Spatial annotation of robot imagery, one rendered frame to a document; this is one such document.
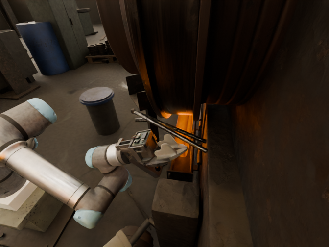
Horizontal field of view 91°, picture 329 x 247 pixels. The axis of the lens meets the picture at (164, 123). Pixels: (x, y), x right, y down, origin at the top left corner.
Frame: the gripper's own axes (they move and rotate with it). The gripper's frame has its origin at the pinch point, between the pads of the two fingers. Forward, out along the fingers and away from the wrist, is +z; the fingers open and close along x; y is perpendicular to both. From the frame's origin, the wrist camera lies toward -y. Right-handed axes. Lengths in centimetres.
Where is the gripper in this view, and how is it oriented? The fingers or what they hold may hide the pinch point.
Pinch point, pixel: (183, 150)
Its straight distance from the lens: 46.9
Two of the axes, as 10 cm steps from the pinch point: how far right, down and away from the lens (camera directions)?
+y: -4.0, -7.6, -5.1
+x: 2.3, -6.2, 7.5
